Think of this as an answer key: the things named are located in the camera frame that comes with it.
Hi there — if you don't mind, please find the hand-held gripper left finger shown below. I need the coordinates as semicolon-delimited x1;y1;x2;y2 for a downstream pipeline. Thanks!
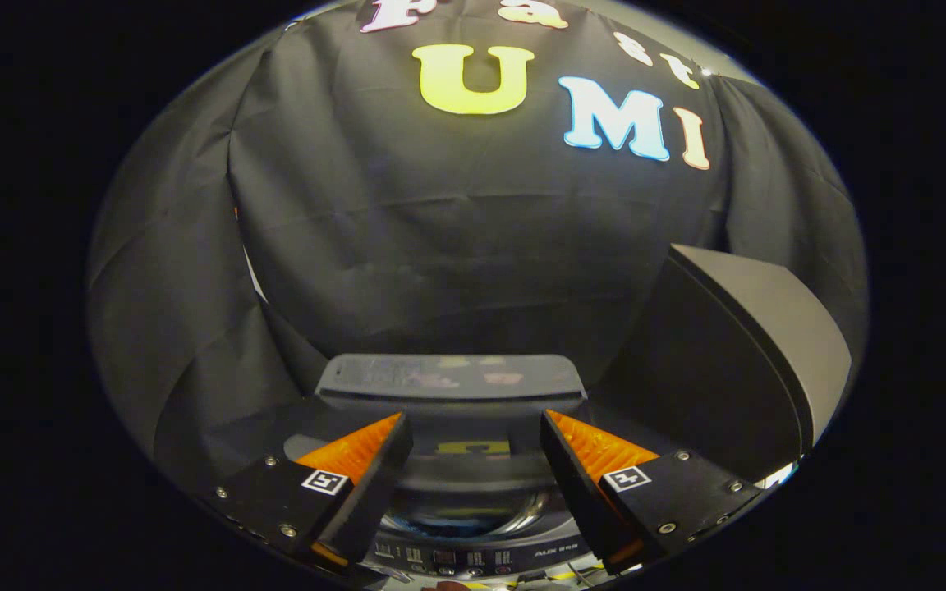
209;412;415;571

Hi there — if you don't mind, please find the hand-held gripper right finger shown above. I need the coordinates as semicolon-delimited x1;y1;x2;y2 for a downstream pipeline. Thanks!
539;410;766;575

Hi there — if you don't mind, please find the dark washing machine lid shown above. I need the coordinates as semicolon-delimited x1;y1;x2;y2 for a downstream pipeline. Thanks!
284;353;605;538

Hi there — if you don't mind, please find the beige cabinet with black top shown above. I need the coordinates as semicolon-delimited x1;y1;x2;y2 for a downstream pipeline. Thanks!
596;243;853;482

